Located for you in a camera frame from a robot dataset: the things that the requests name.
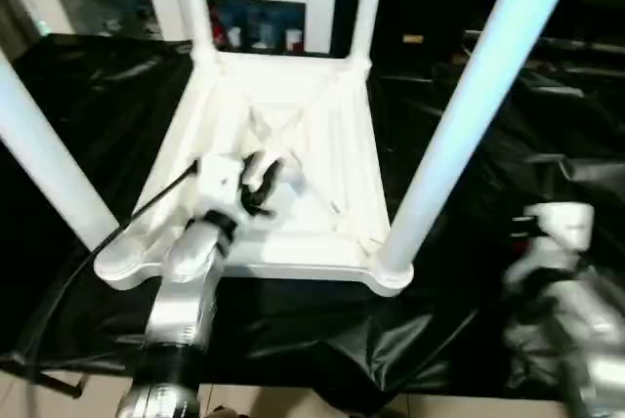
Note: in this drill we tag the white plastic table top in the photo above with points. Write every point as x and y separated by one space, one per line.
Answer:
283 145

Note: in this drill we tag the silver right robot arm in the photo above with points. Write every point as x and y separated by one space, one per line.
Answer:
576 330

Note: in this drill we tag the black metal rod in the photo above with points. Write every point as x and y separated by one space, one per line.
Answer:
576 47

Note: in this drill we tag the black plastic mat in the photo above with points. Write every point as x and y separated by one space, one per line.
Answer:
78 125

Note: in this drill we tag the small yellow label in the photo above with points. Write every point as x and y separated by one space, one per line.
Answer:
412 39

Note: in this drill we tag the black tripod leg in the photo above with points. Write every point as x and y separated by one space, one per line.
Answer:
44 379

